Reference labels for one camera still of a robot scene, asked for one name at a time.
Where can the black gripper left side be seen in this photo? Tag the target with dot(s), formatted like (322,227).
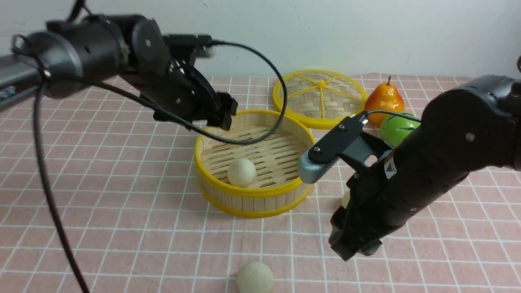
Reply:
(185,92)

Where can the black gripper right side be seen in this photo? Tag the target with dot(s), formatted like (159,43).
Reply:
(372,212)

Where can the white bun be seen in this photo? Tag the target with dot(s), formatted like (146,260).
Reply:
(255,277)
(241,172)
(345,199)

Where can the white bun front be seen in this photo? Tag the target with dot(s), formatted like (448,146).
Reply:
(255,277)

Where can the bamboo steamer tray yellow rim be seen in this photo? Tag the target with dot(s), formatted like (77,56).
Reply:
(277,187)

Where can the bamboo steamer lid yellow rim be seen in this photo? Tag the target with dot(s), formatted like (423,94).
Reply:
(320,99)

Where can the green toy watermelon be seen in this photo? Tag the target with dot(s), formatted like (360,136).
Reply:
(394,129)

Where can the orange yellow toy pear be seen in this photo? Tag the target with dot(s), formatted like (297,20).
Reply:
(385,97)

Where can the pink checked tablecloth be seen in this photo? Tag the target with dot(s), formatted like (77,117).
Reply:
(127,192)

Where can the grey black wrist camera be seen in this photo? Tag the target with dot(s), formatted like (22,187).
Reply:
(346,142)

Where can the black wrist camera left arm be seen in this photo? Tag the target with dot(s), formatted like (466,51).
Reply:
(188,48)

